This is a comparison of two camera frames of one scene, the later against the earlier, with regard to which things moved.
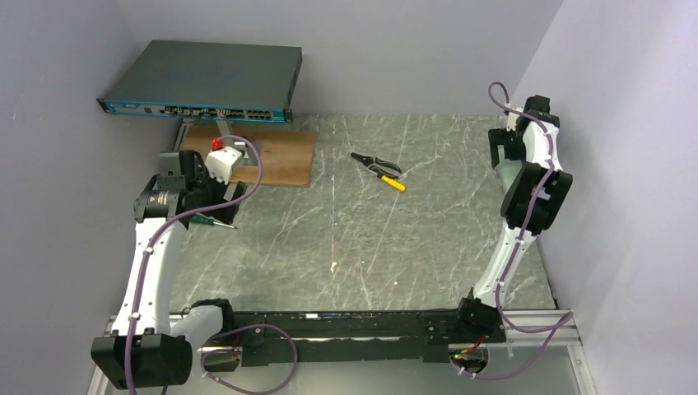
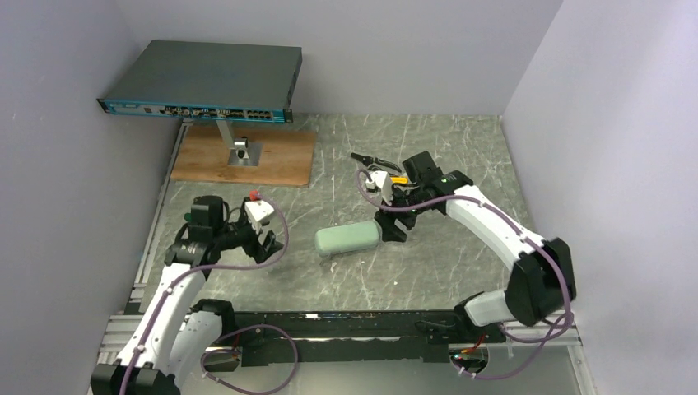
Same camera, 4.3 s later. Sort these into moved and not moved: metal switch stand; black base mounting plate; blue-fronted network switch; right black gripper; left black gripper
Moved: left black gripper; right black gripper
Not moved: black base mounting plate; blue-fronted network switch; metal switch stand
